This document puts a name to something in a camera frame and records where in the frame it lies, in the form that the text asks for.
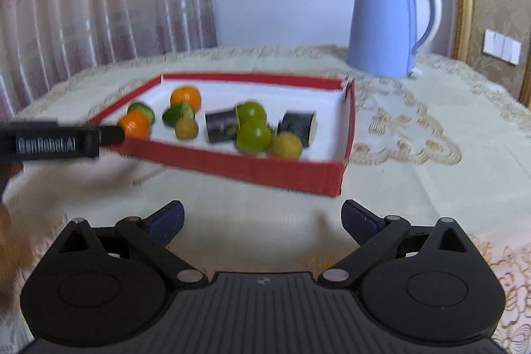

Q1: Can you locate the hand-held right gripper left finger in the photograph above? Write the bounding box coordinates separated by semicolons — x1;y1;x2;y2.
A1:
57;200;209;289

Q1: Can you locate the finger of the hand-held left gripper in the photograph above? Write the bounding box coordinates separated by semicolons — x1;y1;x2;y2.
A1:
99;124;126;148

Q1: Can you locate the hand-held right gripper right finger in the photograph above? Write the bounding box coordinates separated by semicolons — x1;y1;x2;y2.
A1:
316;199;474;289

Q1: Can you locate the orange mandarin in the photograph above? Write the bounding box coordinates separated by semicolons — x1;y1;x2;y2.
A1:
117;111;151;139
170;86;203;110

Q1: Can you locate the green cucumber piece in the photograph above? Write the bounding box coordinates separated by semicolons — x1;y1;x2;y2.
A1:
127;101;156;123
161;101;196;128

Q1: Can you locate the small yellow fruit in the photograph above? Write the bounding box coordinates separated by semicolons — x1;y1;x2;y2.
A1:
174;117;199;140
270;132;304;161

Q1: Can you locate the red cardboard box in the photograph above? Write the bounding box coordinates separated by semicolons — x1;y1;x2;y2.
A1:
87;72;357;198

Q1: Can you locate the grey cylinder block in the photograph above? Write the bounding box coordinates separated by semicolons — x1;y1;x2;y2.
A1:
276;110;318;148

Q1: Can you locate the green lime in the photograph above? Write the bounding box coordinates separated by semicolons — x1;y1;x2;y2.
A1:
236;120;273;155
235;101;268;126

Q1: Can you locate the blue electric kettle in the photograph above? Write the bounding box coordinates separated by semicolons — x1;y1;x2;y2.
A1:
346;0;443;79

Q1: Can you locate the white light switch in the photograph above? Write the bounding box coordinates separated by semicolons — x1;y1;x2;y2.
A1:
483;28;523;66

